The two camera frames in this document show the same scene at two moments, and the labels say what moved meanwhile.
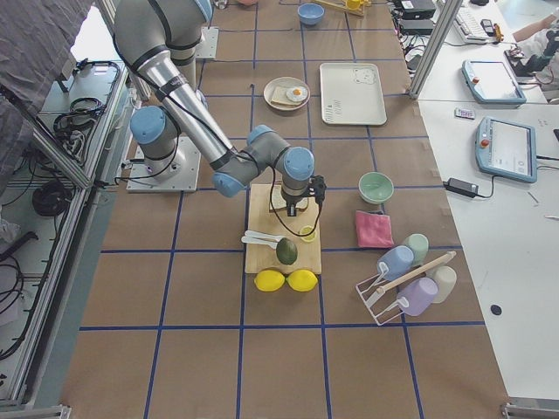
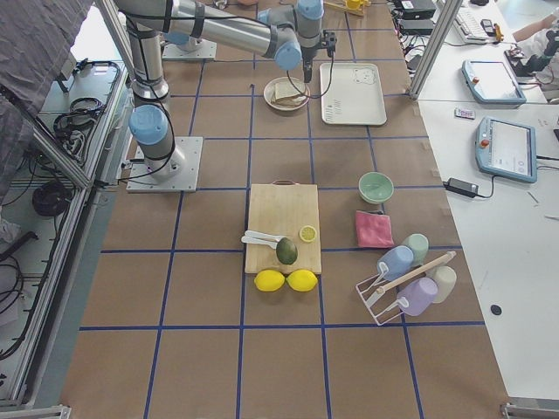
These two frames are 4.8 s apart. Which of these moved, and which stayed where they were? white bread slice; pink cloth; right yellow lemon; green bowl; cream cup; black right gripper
Moved: white bread slice; black right gripper
Stayed: cream cup; right yellow lemon; green bowl; pink cloth
